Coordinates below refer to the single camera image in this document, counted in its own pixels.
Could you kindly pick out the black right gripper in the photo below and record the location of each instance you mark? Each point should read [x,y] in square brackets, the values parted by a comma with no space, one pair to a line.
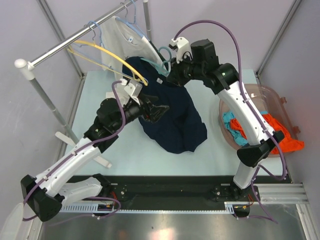
[175,76]

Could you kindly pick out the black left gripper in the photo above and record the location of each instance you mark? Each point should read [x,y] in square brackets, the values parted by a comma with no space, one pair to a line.
[154,112]

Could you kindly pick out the green hanger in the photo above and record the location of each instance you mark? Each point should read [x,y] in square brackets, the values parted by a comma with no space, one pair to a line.
[163,67]

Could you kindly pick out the navy blue t-shirt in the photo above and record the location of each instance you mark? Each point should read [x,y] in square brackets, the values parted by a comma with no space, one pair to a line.
[181,128]

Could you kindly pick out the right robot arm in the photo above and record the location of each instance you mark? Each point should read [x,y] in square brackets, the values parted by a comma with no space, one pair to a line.
[262,138]

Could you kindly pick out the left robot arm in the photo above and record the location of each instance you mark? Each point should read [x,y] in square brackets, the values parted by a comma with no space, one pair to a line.
[45,194]

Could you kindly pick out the yellow hanger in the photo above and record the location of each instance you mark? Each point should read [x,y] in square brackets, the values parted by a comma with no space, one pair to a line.
[135,74]

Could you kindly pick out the white printed t-shirt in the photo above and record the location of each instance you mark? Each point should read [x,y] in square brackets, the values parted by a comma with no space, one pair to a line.
[125,41]

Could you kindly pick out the light blue hanger with shirt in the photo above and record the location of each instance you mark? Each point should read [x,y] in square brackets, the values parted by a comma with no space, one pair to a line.
[133,25]

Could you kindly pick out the pink translucent plastic basket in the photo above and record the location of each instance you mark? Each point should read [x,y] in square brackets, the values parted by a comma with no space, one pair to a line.
[267,101]

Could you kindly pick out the turquoise garment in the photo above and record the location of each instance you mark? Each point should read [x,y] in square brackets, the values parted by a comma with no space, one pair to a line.
[235,129]

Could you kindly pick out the orange garment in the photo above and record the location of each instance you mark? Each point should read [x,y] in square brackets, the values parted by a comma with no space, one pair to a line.
[288,144]

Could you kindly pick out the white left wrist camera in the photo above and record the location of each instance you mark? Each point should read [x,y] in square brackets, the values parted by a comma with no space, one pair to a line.
[128,90]

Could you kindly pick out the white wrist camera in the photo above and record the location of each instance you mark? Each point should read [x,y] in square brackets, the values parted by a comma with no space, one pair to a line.
[128,90]
[180,45]

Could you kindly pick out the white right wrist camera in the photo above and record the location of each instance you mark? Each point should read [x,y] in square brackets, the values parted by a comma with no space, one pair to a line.
[180,45]

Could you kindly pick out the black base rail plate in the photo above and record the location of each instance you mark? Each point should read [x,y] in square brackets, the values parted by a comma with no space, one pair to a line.
[179,193]

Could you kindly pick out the aluminium extrusion rail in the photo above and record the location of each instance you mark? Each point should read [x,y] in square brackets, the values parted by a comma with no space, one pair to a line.
[282,193]

